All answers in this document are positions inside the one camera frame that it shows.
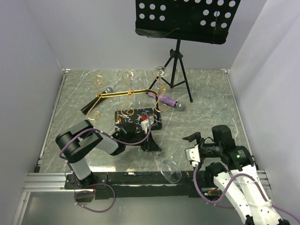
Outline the black music stand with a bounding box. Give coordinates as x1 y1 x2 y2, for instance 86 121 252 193
135 0 240 90

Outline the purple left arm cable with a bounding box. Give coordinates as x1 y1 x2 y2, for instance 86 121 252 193
58 112 152 213

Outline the gold wine glass rack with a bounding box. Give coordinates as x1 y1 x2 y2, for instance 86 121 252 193
86 72 168 120

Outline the black microphone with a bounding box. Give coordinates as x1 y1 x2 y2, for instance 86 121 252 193
81 87 113 115

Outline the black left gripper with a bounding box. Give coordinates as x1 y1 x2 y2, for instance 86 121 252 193
125 129 162 152

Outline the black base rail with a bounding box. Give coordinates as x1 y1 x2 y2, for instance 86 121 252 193
64 171 232 200

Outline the purple glitter microphone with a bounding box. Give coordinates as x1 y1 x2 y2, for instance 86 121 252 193
147 92 186 111

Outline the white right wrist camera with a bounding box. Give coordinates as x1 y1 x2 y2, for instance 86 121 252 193
184 144 201 168

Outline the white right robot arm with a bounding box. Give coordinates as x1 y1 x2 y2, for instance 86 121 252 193
184 125 289 225

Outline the black marble rack base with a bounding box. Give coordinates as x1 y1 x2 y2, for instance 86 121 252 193
114 108 162 131

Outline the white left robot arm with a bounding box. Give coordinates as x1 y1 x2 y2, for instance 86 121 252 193
55 120 161 188

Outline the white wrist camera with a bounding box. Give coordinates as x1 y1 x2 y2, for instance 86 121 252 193
141 115 154 133
184 144 201 168

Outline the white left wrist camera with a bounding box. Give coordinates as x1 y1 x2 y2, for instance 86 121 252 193
141 115 154 133

